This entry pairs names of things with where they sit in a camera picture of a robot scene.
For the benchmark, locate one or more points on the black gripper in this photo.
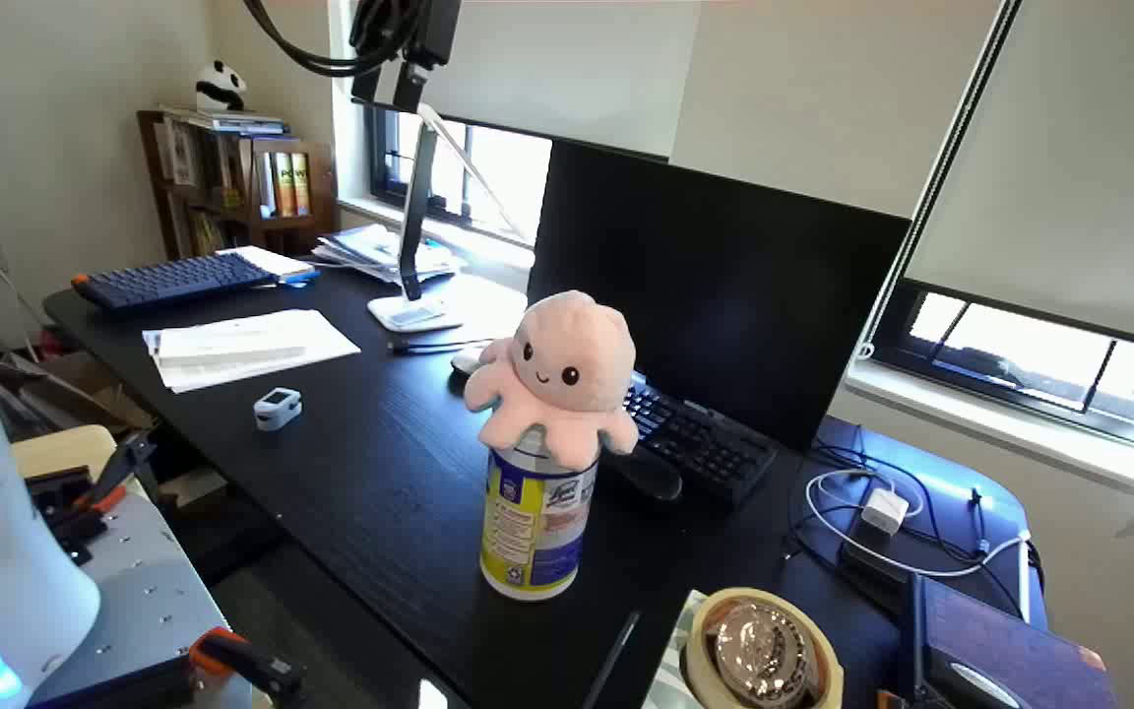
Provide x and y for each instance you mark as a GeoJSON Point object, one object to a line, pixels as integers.
{"type": "Point", "coordinates": [404, 29]}

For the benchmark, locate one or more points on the pink octopus plush doll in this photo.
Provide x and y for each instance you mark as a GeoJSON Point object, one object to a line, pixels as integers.
{"type": "Point", "coordinates": [551, 369]}

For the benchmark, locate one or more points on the silver desk lamp stand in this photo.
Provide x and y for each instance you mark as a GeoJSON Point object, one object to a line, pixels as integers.
{"type": "Point", "coordinates": [415, 210]}

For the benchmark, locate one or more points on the black framed window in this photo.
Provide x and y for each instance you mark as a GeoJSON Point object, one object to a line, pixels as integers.
{"type": "Point", "coordinates": [490, 177]}
{"type": "Point", "coordinates": [1051, 361]}

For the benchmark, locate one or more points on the stack of papers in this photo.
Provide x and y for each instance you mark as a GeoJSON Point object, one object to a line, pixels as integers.
{"type": "Point", "coordinates": [364, 251]}

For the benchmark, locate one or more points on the panda plush toy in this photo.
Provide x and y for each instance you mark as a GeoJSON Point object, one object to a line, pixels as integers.
{"type": "Point", "coordinates": [219, 88]}

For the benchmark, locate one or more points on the white roller blind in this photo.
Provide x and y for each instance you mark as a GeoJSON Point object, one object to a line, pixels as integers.
{"type": "Point", "coordinates": [827, 93]}
{"type": "Point", "coordinates": [1079, 157]}
{"type": "Point", "coordinates": [567, 63]}

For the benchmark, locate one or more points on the brown wooden bookshelf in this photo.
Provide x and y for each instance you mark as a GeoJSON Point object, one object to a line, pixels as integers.
{"type": "Point", "coordinates": [235, 181]}

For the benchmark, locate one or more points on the white computer mouse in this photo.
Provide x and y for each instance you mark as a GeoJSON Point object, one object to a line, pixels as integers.
{"type": "Point", "coordinates": [469, 357]}

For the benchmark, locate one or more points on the blue keyboard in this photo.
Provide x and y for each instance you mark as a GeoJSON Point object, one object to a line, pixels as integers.
{"type": "Point", "coordinates": [173, 282]}

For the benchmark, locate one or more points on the white paper sheet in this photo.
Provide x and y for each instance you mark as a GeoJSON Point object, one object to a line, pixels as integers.
{"type": "Point", "coordinates": [247, 346]}

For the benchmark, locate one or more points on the black computer monitor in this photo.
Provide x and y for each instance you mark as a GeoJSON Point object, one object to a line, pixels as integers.
{"type": "Point", "coordinates": [727, 290]}

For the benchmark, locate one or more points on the white blue wipes canister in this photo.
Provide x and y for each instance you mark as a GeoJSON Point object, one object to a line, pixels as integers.
{"type": "Point", "coordinates": [532, 524]}

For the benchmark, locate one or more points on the black computer mouse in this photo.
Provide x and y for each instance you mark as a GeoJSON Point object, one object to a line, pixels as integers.
{"type": "Point", "coordinates": [646, 472]}

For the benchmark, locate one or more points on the black keyboard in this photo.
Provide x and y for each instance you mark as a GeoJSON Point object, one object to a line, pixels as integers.
{"type": "Point", "coordinates": [708, 437]}

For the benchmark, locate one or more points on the orange black clamp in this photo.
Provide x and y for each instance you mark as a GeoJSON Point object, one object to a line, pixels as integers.
{"type": "Point", "coordinates": [88, 495]}
{"type": "Point", "coordinates": [247, 658]}

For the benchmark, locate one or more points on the grey mounting plate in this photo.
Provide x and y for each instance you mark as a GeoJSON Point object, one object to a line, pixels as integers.
{"type": "Point", "coordinates": [134, 592]}

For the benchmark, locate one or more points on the white charger block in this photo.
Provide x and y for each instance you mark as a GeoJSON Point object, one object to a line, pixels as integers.
{"type": "Point", "coordinates": [882, 509]}

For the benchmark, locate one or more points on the blue bag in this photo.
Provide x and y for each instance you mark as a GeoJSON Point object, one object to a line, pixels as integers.
{"type": "Point", "coordinates": [954, 504]}

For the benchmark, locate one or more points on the dark navy folder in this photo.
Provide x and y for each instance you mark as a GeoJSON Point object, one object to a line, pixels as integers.
{"type": "Point", "coordinates": [1002, 650]}

